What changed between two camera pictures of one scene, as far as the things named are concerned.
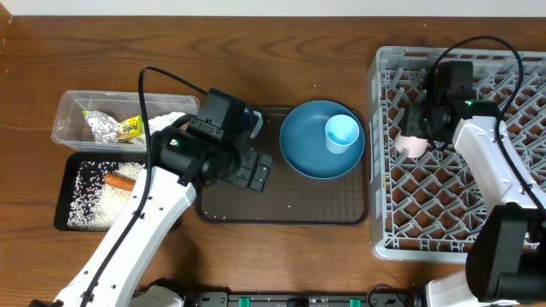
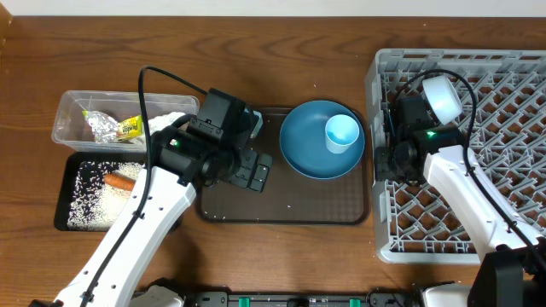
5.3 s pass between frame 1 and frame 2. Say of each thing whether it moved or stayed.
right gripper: moved
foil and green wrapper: stayed
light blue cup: stayed
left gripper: stayed
